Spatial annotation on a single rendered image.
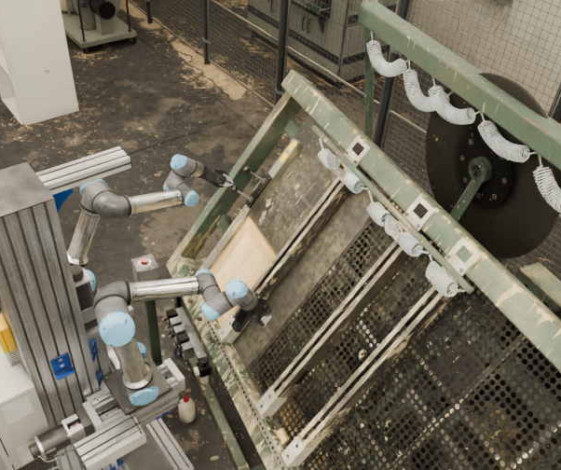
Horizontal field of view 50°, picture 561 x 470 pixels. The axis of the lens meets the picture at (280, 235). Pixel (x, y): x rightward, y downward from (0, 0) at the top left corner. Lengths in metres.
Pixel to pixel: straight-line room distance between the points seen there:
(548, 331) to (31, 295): 1.74
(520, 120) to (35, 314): 1.93
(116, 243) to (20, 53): 2.17
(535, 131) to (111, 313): 1.65
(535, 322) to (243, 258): 1.55
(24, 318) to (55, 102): 4.35
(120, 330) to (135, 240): 2.83
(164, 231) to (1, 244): 2.97
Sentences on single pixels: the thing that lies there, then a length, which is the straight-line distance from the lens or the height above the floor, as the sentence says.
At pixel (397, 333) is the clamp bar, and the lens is 2.38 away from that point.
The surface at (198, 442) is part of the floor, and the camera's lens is 3.80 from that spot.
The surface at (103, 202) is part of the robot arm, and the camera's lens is 2.74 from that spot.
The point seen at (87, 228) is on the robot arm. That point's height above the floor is 1.44.
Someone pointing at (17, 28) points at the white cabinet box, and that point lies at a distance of 6.17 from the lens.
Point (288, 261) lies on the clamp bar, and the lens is 2.83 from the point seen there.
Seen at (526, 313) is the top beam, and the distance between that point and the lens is 2.11.
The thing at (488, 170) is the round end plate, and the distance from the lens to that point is 2.70.
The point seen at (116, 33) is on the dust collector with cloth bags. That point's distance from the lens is 7.95.
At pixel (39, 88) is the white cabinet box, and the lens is 6.45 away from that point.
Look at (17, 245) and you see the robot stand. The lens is 2.19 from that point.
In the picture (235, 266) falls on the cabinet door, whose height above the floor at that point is 1.10.
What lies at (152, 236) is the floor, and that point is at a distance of 4.99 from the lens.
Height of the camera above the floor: 3.30
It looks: 41 degrees down
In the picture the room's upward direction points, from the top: 5 degrees clockwise
